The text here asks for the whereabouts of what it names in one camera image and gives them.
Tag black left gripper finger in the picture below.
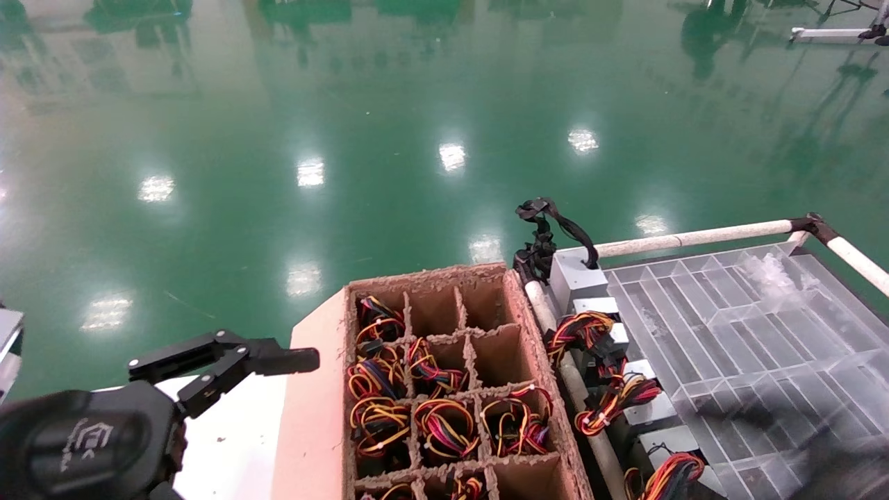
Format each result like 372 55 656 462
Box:
128 328 322 383
178 347 263 419

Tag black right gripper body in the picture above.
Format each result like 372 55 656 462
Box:
797 431 889 500

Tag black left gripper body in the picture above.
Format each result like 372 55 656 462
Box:
0 381 190 500

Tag clear plastic divider tray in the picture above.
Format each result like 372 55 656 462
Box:
603 240 886 397
677 351 889 500

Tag brown cardboard divider box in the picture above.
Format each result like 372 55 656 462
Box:
273 262 599 500

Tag white crumpled plastic scrap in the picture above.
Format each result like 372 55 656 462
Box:
754 251 803 296

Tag black pipe corner joint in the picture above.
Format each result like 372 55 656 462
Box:
790 212 845 245

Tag white metal base bar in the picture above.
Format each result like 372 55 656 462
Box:
790 26 876 44

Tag grey power supply black cables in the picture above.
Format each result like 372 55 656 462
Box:
515 197 612 313

